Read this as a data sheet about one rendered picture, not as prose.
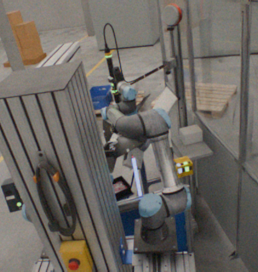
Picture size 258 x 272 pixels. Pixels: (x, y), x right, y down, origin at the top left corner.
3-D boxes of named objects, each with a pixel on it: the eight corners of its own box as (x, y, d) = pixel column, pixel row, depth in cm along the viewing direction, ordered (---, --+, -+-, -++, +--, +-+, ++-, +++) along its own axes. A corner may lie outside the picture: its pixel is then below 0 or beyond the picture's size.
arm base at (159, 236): (170, 243, 148) (168, 230, 143) (139, 245, 150) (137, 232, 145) (168, 221, 161) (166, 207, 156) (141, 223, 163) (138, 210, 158)
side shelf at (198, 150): (195, 134, 271) (195, 131, 270) (212, 155, 240) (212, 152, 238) (170, 140, 269) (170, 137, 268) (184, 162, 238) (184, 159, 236)
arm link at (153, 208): (137, 216, 154) (133, 197, 148) (161, 207, 157) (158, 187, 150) (145, 232, 144) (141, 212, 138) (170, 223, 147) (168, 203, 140)
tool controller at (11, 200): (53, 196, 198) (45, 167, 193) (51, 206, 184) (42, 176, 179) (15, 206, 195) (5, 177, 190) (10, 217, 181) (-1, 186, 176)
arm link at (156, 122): (161, 214, 155) (132, 114, 151) (187, 204, 158) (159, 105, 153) (169, 221, 143) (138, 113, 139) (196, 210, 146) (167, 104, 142)
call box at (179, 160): (188, 167, 209) (187, 155, 204) (193, 175, 200) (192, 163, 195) (166, 173, 208) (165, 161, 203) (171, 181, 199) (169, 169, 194)
